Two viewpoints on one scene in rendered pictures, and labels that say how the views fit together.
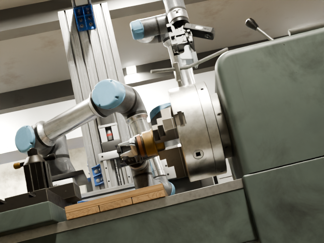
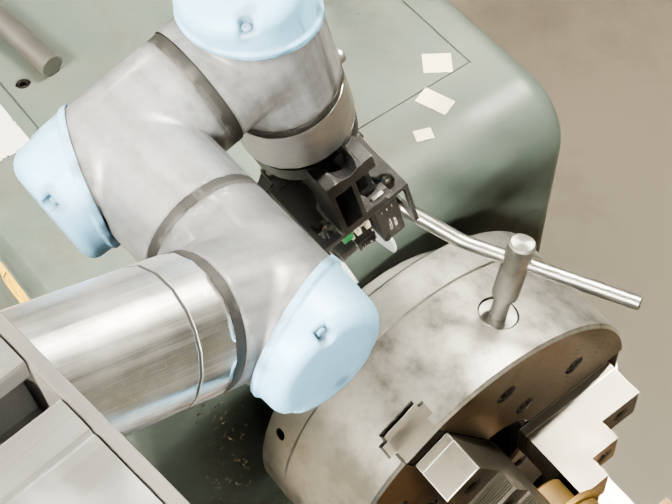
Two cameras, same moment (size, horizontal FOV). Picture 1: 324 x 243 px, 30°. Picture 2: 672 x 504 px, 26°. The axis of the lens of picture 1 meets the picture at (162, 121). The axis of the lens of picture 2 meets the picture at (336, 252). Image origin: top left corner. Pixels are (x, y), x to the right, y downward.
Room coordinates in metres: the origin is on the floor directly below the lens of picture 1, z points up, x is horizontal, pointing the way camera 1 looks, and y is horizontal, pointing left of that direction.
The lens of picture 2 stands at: (2.42, 0.32, 2.23)
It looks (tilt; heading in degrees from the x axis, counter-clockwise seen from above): 56 degrees down; 231
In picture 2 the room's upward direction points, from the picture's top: straight up
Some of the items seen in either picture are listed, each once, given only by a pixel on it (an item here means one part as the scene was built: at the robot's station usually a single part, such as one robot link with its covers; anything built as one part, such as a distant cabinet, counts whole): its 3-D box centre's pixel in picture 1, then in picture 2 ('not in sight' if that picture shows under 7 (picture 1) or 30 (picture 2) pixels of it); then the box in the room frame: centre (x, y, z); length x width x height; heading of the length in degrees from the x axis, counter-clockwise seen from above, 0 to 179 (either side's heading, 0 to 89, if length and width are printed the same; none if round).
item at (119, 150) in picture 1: (131, 155); not in sight; (2.06, 0.13, 1.08); 0.12 x 0.09 x 0.08; 178
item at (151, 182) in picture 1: (147, 189); not in sight; (2.24, 0.11, 0.98); 0.11 x 0.08 x 0.11; 155
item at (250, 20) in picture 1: (251, 24); not in sight; (1.89, -0.37, 1.38); 0.04 x 0.03 x 0.05; 89
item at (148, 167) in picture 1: (140, 164); not in sight; (2.22, 0.12, 1.08); 0.11 x 0.08 x 0.09; 178
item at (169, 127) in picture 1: (168, 128); (587, 418); (1.86, -0.02, 1.09); 0.12 x 0.11 x 0.05; 179
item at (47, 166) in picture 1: (38, 178); not in sight; (2.04, 0.46, 1.07); 0.07 x 0.07 x 0.10; 89
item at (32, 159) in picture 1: (34, 161); not in sight; (2.04, 0.47, 1.13); 0.08 x 0.08 x 0.03
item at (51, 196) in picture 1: (38, 211); not in sight; (1.98, 0.47, 0.95); 0.43 x 0.18 x 0.04; 179
